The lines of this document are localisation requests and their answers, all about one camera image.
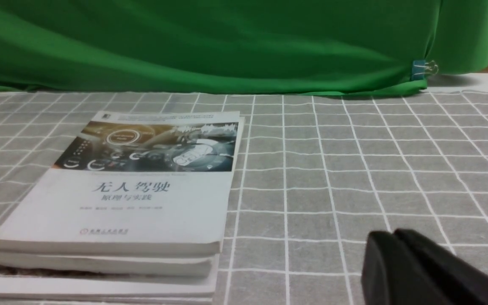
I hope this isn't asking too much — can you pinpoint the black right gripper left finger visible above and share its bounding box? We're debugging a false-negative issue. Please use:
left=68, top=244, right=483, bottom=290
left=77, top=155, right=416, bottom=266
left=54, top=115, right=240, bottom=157
left=361, top=230, right=452, bottom=305

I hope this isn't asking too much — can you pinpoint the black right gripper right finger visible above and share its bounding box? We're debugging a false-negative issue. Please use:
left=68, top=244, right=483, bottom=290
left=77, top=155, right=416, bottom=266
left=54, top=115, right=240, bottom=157
left=394, top=228, right=488, bottom=305

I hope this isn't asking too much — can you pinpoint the grey checkered tablecloth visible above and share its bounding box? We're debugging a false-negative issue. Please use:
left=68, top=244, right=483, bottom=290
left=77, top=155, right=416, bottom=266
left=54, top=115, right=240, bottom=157
left=0, top=74, right=488, bottom=305

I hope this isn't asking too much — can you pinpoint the blue binder clip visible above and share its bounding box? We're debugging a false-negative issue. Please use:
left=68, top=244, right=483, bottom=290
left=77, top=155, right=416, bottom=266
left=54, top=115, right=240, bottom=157
left=410, top=60, right=439, bottom=81

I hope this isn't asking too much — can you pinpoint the green backdrop cloth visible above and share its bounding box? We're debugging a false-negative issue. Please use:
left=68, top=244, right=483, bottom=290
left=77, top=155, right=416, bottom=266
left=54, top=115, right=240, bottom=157
left=0, top=0, right=488, bottom=96

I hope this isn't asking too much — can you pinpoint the white top book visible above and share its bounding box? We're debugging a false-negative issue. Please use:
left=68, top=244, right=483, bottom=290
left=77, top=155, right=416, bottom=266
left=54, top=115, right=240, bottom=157
left=0, top=111, right=245, bottom=255

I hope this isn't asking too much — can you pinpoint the white book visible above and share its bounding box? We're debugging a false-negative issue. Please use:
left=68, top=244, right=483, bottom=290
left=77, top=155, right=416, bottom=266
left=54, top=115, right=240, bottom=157
left=0, top=250, right=219, bottom=277
left=0, top=111, right=245, bottom=255

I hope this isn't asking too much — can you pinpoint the white middle book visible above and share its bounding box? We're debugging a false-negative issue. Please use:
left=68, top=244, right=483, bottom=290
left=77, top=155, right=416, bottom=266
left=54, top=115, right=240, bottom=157
left=0, top=250, right=219, bottom=277

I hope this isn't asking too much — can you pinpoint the bottom magazine book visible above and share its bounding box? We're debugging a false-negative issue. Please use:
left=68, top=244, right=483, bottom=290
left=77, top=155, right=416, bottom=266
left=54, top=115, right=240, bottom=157
left=0, top=255, right=219, bottom=305

